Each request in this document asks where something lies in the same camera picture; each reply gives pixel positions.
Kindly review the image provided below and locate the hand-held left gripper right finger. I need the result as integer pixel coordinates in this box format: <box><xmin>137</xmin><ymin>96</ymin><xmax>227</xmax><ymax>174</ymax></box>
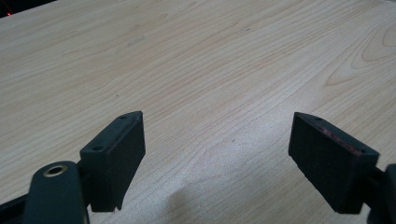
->
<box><xmin>288</xmin><ymin>111</ymin><xmax>381</xmax><ymax>215</ymax></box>

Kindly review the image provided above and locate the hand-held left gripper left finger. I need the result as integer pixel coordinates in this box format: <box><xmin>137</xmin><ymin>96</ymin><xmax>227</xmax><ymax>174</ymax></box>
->
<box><xmin>79</xmin><ymin>110</ymin><xmax>147</xmax><ymax>213</ymax></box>

